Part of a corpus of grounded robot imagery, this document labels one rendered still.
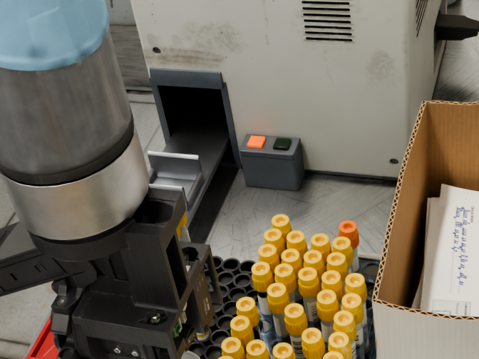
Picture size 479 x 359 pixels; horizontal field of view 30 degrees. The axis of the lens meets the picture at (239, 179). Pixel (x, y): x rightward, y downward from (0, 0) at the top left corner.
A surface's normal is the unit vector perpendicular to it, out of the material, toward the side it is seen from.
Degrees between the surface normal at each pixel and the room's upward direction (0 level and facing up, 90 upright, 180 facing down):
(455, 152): 89
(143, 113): 0
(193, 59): 90
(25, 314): 0
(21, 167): 90
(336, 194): 0
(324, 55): 90
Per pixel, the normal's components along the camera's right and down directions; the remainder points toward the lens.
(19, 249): -0.55, -0.74
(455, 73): -0.15, -0.75
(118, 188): 0.71, 0.38
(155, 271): -0.31, 0.65
